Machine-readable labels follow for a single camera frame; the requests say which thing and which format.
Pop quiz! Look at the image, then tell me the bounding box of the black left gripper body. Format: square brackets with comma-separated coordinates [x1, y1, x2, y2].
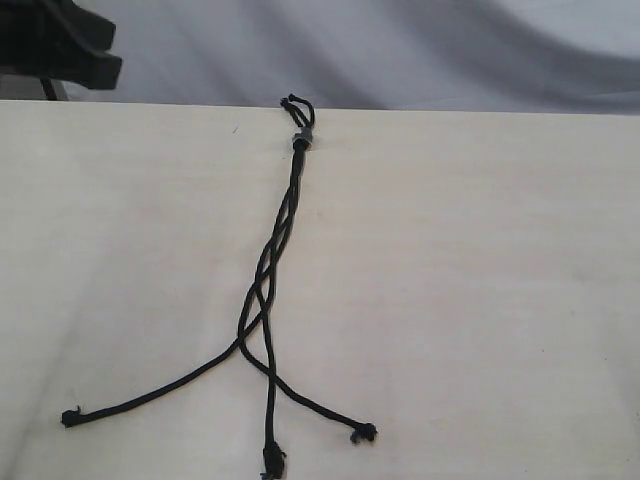
[1, 1, 85, 80]

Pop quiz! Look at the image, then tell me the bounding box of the black metal stand pole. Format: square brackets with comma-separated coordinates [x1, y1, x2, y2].
[40, 78, 58, 101]

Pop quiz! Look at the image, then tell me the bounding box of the grey backdrop cloth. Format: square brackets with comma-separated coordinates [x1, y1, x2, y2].
[24, 0, 640, 113]

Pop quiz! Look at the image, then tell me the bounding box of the black plastic cable clamp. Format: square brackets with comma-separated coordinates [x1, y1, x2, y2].
[292, 127, 313, 151]

